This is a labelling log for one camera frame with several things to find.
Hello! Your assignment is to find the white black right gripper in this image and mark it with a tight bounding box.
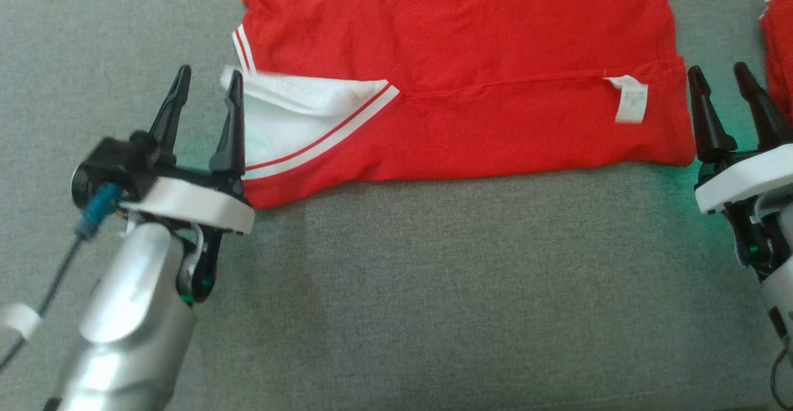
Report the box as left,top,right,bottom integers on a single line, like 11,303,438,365
687,61,793,270

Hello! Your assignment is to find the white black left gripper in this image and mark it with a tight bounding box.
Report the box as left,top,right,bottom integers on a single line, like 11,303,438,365
120,64,256,304

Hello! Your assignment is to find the red garment with white stripes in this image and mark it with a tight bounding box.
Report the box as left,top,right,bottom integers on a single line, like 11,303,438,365
220,0,698,211

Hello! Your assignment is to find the folded red garment white band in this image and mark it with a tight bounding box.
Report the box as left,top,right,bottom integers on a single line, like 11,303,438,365
759,0,793,128

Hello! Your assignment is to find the grey fabric sofa seat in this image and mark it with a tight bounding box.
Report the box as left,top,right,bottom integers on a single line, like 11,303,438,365
0,0,793,411

